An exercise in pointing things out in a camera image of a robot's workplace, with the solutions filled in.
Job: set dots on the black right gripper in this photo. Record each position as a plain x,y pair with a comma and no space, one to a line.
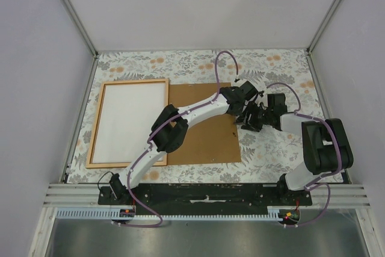
251,108

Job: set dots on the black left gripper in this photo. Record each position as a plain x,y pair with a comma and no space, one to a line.
237,113

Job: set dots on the brown frame backing board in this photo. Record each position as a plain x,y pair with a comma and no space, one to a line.
214,141

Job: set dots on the white photo paper sheet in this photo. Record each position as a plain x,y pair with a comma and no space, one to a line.
129,121

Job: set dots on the wooden picture frame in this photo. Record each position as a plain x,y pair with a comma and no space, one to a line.
93,136

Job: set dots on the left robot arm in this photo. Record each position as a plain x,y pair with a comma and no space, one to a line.
170,128

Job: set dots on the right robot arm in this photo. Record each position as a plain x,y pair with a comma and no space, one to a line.
326,149

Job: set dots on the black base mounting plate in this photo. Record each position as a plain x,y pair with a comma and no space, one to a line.
205,199

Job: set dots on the aluminium rail base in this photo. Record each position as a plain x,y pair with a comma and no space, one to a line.
90,195

